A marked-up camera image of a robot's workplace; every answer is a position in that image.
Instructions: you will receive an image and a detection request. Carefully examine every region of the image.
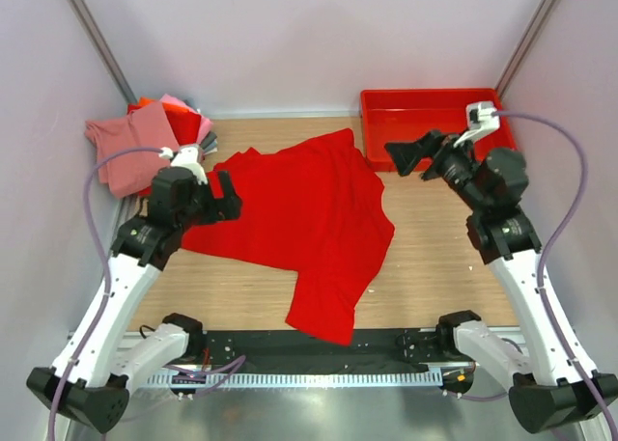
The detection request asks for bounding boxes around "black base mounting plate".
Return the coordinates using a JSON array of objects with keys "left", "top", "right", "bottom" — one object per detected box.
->
[{"left": 206, "top": 328, "right": 469, "bottom": 375}]

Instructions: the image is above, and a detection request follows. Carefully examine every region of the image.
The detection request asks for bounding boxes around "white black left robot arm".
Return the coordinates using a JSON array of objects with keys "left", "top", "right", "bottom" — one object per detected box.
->
[{"left": 26, "top": 167, "right": 241, "bottom": 435}]

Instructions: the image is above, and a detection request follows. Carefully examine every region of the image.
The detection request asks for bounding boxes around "orange folded t shirt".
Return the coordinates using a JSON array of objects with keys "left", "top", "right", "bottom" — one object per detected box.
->
[{"left": 137, "top": 97, "right": 155, "bottom": 108}]

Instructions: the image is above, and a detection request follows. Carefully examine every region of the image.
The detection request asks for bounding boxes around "red t shirt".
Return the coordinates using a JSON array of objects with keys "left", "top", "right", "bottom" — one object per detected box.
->
[
  {"left": 126, "top": 101, "right": 202, "bottom": 149},
  {"left": 182, "top": 128, "right": 395, "bottom": 345}
]

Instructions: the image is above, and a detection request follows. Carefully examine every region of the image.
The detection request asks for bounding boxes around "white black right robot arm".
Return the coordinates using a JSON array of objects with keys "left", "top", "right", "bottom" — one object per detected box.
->
[{"left": 384, "top": 130, "right": 617, "bottom": 433}]

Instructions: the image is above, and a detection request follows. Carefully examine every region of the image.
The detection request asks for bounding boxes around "red plastic tray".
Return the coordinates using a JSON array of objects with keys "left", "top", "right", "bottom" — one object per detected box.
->
[{"left": 360, "top": 88, "right": 502, "bottom": 172}]

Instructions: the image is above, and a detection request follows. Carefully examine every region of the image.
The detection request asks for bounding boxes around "white slotted cable duct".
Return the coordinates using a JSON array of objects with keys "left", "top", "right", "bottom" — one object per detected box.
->
[{"left": 142, "top": 368, "right": 443, "bottom": 391}]

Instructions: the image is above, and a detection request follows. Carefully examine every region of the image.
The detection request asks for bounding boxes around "light pink folded t shirt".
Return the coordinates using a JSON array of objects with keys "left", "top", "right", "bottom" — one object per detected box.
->
[{"left": 160, "top": 95, "right": 212, "bottom": 145}]

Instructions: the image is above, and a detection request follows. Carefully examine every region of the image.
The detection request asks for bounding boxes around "aluminium frame post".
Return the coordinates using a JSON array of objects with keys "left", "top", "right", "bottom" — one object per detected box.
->
[
  {"left": 495, "top": 0, "right": 561, "bottom": 98},
  {"left": 68, "top": 0, "right": 137, "bottom": 104}
]

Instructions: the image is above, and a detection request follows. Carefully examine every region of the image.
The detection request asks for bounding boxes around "red folded t shirt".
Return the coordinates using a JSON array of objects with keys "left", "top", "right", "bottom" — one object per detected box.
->
[{"left": 126, "top": 101, "right": 202, "bottom": 149}]

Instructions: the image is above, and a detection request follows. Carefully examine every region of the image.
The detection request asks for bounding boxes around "right aluminium frame post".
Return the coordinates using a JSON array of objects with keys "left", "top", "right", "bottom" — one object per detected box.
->
[{"left": 495, "top": 0, "right": 561, "bottom": 98}]

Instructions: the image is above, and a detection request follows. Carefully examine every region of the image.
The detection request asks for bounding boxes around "left aluminium frame post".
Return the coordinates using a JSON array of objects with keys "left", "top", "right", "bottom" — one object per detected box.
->
[{"left": 68, "top": 0, "right": 137, "bottom": 104}]

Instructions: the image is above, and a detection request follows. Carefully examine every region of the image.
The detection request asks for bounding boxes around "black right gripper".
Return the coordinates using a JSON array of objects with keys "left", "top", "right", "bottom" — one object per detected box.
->
[{"left": 382, "top": 127, "right": 486, "bottom": 210}]

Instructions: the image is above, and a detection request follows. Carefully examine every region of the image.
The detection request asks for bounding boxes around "grey folded t shirt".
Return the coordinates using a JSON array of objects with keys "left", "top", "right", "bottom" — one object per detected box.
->
[{"left": 199, "top": 131, "right": 218, "bottom": 155}]

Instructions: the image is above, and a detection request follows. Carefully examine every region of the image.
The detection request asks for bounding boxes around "dusty pink folded t shirt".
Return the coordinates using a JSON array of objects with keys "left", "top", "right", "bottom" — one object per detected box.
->
[{"left": 85, "top": 102, "right": 179, "bottom": 199}]

